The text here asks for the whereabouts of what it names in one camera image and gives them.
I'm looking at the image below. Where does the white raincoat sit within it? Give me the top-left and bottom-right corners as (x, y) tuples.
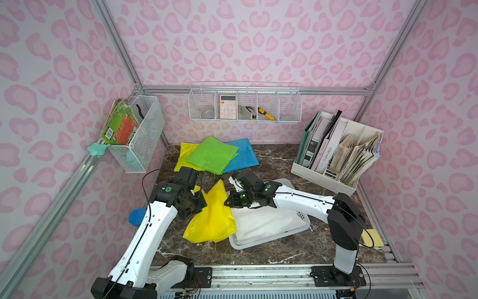
(230, 203), (307, 246)

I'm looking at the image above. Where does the white perforated plastic basket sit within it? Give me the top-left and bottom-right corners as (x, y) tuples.
(227, 177), (311, 250)

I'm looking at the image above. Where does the blue raincoat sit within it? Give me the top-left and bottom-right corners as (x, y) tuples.
(224, 138), (259, 173)

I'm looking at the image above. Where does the green raincoat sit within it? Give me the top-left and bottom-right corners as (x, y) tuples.
(186, 137), (239, 175)

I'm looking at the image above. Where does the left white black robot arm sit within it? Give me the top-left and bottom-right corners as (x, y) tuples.
(91, 167), (207, 299)

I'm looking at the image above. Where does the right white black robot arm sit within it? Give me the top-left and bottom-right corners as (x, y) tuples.
(225, 169), (365, 277)

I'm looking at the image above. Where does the lime yellow folded raincoat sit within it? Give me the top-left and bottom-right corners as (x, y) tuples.
(174, 143), (203, 172)

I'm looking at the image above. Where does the blue lidded jar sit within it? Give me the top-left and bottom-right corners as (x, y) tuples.
(128, 208), (146, 227)

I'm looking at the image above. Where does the green file folder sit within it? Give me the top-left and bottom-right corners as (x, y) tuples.
(295, 110), (322, 164)

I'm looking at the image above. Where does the grey stapler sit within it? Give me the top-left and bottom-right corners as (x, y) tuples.
(239, 106), (257, 120)

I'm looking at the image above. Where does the yellow black utility knife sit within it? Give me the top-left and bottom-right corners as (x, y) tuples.
(258, 107), (276, 121)

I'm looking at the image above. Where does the green red booklet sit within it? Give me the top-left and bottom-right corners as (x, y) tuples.
(100, 99), (140, 145)

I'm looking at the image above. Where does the white desktop file organizer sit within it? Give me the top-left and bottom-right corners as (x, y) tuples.
(291, 112), (383, 196)

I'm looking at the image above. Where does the pink white calculator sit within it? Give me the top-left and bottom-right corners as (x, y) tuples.
(219, 94), (238, 120)

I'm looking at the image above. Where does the stack of beige papers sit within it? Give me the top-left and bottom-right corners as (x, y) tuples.
(327, 132), (382, 187)

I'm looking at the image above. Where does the yellow sticky note pad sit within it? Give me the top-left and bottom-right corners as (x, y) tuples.
(362, 229), (384, 248)

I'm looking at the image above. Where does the white mesh wall basket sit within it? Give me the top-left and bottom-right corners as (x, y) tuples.
(108, 95), (166, 174)

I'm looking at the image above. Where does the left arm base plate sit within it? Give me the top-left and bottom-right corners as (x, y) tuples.
(171, 267), (213, 289)

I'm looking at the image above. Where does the mint green wall hook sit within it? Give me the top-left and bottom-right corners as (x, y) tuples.
(87, 143), (109, 156)

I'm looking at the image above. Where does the white wire wall shelf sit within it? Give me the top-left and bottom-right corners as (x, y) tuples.
(188, 81), (302, 124)

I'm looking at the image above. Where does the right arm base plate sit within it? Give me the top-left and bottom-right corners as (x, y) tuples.
(309, 265), (367, 288)

